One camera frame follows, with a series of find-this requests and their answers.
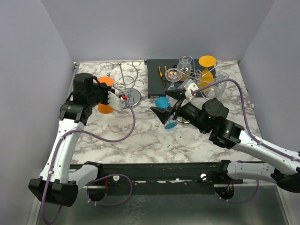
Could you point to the round ring chrome glass rack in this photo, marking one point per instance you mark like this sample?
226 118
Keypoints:
125 75

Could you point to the dark grey tool tray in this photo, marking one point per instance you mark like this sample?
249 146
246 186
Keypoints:
156 88

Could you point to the ribbed clear wine glass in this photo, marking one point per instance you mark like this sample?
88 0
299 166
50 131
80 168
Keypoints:
185 67

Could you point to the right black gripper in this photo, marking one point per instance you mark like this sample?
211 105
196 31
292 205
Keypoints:
163 114

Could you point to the black front mounting rail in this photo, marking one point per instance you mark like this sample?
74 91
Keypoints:
160 178

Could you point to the orange plastic goblet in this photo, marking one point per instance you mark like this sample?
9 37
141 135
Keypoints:
105 109

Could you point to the clear stemmed glass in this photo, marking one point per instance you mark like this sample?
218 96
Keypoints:
173 75

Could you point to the yellow handled pliers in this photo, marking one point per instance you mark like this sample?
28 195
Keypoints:
162 75

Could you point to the blue plastic goblet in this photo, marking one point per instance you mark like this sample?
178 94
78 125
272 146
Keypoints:
162 102

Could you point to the scroll arm chrome glass rack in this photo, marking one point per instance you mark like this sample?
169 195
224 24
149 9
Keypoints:
195 74

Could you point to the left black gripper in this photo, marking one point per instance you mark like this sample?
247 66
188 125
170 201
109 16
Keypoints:
106 88

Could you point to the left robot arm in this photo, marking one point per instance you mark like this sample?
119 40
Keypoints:
56 184

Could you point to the yellow plastic goblet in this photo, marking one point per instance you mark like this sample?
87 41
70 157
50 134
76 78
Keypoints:
206 77

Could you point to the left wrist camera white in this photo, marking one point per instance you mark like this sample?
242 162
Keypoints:
117 103

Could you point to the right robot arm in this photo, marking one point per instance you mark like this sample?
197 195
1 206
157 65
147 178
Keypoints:
278 165

